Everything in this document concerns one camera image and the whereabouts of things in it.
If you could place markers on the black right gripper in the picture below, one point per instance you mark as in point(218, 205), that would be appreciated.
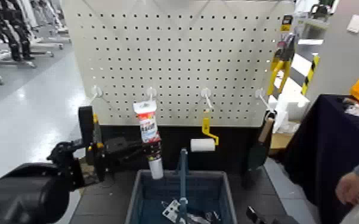
point(279, 220)

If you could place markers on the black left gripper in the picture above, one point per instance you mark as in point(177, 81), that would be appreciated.
point(116, 148)

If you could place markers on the red white glue tube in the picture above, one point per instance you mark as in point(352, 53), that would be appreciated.
point(148, 125)

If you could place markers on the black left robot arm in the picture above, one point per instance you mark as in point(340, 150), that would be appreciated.
point(26, 197)

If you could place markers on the blue plastic basket crate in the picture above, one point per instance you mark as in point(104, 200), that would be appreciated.
point(204, 190)

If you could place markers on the person's bare hand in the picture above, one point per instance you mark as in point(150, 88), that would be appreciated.
point(350, 187)

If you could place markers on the clear plastic packaged tool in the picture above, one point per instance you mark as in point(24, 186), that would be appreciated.
point(203, 218)

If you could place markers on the white pegboard hook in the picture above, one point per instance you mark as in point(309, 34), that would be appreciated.
point(96, 91)
point(151, 93)
point(205, 93)
point(260, 93)

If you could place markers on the yellow paint roller white sleeve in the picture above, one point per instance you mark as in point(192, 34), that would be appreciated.
point(202, 145)

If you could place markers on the white card package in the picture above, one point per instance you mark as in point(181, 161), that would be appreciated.
point(171, 211)

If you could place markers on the brown cardboard box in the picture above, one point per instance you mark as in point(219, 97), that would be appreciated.
point(280, 140)

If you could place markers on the white pegboard panel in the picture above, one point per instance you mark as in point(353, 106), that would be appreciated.
point(179, 62)

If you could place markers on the dark navy table cloth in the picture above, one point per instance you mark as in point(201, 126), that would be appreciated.
point(320, 140)

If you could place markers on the white foam blocks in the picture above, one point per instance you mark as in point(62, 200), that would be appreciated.
point(292, 100)

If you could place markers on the yellow pliers in package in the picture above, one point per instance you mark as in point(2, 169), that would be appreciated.
point(280, 67)

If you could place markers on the black humanoid robot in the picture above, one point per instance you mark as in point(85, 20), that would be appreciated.
point(10, 28)

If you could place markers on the black kettle shaped device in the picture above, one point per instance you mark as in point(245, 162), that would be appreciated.
point(319, 11)

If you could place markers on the yellow black striped post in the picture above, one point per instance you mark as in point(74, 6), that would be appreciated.
point(309, 75)

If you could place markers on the white wall switch plate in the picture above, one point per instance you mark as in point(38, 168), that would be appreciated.
point(355, 24)

